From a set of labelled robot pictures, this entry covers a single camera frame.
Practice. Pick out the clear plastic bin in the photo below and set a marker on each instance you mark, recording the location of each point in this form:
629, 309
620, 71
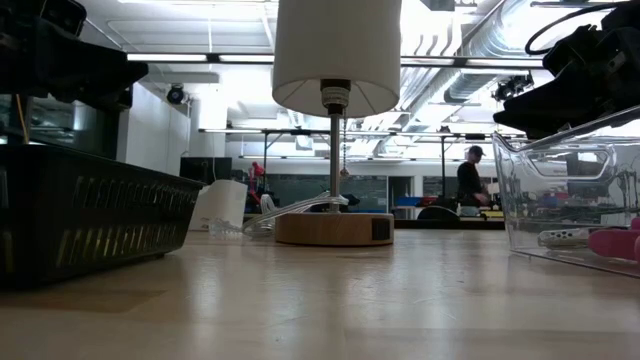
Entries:
510, 200

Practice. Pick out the table lamp white shade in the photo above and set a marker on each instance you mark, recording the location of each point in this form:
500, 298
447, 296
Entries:
335, 50

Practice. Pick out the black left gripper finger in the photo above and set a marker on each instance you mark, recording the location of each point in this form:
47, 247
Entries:
100, 75

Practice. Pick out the black ceiling camera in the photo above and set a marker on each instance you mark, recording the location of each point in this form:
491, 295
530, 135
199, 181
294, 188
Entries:
175, 94

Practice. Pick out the black circuit board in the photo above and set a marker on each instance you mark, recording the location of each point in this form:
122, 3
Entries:
100, 220

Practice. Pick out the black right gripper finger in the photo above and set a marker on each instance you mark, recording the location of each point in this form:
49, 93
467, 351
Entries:
530, 125
560, 97

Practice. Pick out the black background monitor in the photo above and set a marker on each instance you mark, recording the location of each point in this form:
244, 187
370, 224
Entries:
205, 170

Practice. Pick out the white plastic bin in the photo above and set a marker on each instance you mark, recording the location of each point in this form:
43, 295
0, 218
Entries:
222, 205

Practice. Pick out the black office chair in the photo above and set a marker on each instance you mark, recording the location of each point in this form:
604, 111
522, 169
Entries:
437, 213

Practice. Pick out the person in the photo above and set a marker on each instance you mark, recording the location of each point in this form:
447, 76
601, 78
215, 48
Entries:
469, 182

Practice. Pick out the black background rig frame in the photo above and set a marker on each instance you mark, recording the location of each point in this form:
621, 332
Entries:
240, 131

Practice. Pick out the black aluminium table frame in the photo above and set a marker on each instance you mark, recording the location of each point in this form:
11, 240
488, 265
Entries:
450, 224

